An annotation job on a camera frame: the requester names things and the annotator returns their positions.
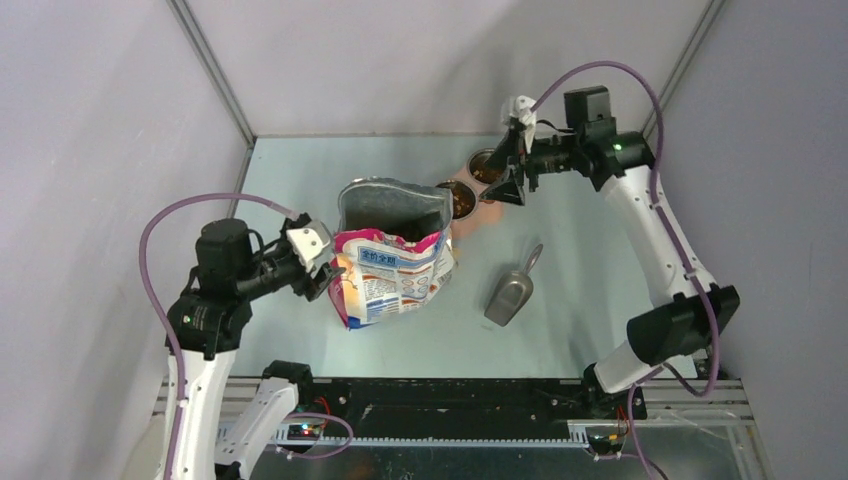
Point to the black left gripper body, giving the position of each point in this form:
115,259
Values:
283,267

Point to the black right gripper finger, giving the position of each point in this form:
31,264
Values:
498,160
508,188

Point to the steel bowl near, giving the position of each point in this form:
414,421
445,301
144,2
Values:
464,198

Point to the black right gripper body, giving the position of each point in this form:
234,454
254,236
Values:
530,164

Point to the left circuit board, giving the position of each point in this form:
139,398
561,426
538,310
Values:
304,432

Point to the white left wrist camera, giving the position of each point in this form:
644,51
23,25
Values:
311,241

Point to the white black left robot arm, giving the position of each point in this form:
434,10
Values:
208,320

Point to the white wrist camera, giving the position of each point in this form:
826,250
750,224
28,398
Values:
311,241
519,113

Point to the right circuit board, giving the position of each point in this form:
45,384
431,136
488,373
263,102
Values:
606,446

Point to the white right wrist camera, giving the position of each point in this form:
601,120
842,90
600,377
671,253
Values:
519,113

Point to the steel bowl far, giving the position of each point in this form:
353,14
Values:
475,167

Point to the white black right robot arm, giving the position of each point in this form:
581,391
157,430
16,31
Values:
690,308

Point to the circuit board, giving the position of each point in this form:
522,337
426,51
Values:
304,432
606,446

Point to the pet food bag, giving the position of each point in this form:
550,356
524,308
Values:
394,246

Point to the metal food scoop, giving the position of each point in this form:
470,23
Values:
512,291

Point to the brown pet food kibble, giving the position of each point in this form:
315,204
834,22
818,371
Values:
485,211

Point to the pink double bowl stand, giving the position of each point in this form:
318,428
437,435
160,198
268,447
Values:
464,228

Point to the steel bowl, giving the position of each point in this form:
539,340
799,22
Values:
464,198
475,167

